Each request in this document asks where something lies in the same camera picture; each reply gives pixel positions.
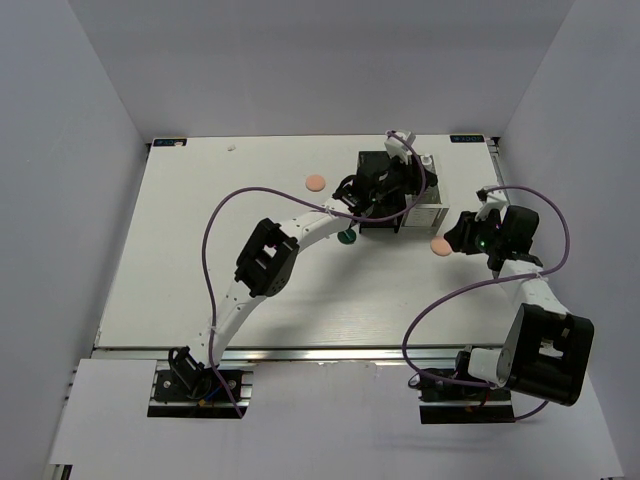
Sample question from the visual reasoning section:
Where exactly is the blue table label right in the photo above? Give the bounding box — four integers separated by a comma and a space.
449, 134, 485, 143

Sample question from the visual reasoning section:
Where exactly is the dark green round puff right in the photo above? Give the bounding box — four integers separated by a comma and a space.
337, 228, 357, 245

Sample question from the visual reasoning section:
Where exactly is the pink round makeup puff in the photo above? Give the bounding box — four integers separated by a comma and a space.
305, 174, 326, 192

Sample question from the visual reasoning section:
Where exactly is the white pink teal spray bottle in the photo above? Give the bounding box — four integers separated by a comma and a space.
420, 155, 438, 188

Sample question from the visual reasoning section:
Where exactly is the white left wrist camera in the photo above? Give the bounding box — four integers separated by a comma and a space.
384, 130, 415, 165

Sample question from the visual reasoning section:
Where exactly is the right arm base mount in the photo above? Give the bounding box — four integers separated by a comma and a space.
407, 374, 515, 425

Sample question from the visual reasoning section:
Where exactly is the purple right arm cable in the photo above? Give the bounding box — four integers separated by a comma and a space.
402, 185, 572, 421

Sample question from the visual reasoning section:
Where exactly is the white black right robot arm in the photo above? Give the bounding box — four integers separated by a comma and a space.
444, 206, 594, 406

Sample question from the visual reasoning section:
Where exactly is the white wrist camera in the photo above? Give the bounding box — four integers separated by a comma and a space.
384, 130, 415, 165
475, 185, 508, 222

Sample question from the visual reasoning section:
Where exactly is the blue table label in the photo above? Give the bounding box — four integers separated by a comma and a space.
151, 138, 187, 148
449, 134, 485, 143

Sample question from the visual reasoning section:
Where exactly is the black slotted organizer box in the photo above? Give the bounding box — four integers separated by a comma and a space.
354, 151, 403, 219

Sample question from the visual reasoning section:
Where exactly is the white slotted organizer box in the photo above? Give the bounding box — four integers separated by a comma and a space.
399, 176, 449, 234

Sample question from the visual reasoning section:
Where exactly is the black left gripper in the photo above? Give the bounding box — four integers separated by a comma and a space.
370, 152, 437, 203

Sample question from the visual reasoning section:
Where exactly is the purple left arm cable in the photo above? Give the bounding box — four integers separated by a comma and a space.
201, 129, 427, 419

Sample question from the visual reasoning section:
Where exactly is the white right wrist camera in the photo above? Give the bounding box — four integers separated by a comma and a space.
475, 185, 508, 222

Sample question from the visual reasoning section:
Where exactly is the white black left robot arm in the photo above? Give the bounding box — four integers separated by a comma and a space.
168, 152, 438, 399

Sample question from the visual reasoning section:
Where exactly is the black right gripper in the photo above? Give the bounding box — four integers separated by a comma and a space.
444, 209, 504, 255

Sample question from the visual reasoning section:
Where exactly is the blue table label left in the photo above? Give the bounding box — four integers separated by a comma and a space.
151, 138, 187, 148

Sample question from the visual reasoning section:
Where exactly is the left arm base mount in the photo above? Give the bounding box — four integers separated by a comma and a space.
147, 347, 249, 420

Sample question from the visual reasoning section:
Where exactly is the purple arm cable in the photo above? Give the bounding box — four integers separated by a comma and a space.
201, 129, 427, 419
402, 185, 572, 421

